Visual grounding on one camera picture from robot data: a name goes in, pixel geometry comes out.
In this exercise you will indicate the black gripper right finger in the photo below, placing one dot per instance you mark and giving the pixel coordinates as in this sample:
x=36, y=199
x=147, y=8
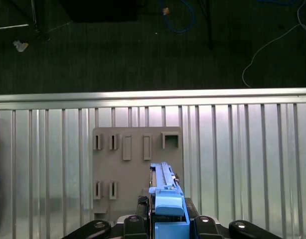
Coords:
x=205, y=229

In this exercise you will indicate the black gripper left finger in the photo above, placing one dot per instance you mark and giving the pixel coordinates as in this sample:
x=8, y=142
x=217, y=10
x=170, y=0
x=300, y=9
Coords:
x=134, y=229

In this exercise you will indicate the hard disk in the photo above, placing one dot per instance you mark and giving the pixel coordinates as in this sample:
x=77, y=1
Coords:
x=168, y=204

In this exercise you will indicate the grey parts rack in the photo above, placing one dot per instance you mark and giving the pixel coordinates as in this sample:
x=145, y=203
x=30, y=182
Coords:
x=133, y=174

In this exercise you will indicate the crumpled white paper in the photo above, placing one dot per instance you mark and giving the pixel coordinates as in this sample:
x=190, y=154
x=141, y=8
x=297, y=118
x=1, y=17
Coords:
x=20, y=46

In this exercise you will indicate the black floor box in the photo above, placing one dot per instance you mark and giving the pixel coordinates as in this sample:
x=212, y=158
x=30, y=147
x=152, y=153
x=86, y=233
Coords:
x=103, y=11

